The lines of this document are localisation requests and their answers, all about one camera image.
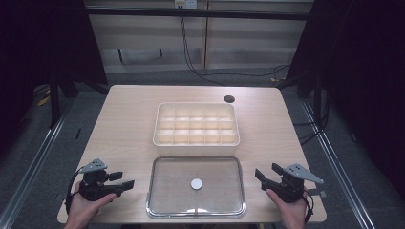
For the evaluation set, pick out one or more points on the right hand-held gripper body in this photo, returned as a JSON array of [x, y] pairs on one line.
[[289, 189]]

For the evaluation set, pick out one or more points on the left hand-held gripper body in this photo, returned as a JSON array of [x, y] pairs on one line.
[[95, 187]]

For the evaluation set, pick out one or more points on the clear lid with white knob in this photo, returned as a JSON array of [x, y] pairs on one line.
[[178, 191]]

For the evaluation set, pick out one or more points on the white divided storage box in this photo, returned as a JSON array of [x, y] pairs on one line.
[[196, 148]]

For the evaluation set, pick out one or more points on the person's right hand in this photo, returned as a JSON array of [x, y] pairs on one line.
[[294, 214]]

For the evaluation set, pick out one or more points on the person's left hand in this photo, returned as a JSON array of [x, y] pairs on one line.
[[81, 211]]

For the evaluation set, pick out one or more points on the small black floor piece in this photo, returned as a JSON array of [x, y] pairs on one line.
[[78, 133]]

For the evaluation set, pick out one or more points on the black metal stand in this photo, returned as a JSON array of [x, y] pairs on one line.
[[316, 95], [54, 101]]

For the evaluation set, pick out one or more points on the black table grommet hole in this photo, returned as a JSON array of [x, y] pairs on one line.
[[229, 99]]

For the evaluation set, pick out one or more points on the yellow floor item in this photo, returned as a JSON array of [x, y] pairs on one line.
[[43, 101]]

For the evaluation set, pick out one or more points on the black curtain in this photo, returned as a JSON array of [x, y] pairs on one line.
[[31, 47], [366, 63]]

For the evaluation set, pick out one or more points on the black horizontal bar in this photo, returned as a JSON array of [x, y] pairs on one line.
[[143, 12]]

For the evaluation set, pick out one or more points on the metal floor rail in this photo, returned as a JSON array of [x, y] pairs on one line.
[[31, 168], [331, 152]]

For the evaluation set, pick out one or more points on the small black wall bracket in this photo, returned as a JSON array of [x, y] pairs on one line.
[[120, 55], [160, 52]]

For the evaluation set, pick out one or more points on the white wall outlet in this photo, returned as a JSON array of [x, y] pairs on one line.
[[190, 4]]

